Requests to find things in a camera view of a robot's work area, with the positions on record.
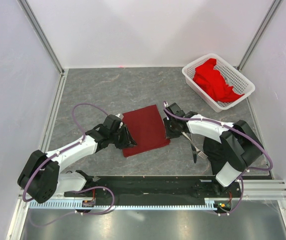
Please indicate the bright red cloth in basket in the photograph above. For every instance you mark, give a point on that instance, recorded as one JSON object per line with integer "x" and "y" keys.
{"x": 213, "y": 84}

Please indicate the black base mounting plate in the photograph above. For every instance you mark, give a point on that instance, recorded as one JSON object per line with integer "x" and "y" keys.
{"x": 194, "y": 186}

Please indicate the silver knife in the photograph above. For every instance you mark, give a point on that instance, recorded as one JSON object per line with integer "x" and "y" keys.
{"x": 194, "y": 152}

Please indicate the silver fork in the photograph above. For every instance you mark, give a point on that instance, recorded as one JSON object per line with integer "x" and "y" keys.
{"x": 200, "y": 153}

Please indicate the dark red cloth napkin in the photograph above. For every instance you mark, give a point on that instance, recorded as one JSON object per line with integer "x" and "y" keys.
{"x": 146, "y": 128}

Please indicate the white plastic basket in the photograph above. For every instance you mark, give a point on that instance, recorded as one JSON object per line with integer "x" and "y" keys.
{"x": 241, "y": 85}

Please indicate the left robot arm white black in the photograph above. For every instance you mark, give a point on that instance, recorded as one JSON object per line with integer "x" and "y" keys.
{"x": 43, "y": 176}

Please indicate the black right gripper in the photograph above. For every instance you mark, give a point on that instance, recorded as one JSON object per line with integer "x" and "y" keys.
{"x": 168, "y": 134}

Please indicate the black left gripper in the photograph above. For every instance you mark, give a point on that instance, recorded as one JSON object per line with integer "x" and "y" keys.
{"x": 128, "y": 141}

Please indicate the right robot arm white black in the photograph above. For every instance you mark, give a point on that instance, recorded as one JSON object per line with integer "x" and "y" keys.
{"x": 230, "y": 147}

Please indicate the blue-white cable duct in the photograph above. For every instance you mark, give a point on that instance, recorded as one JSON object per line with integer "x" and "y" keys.
{"x": 71, "y": 204}

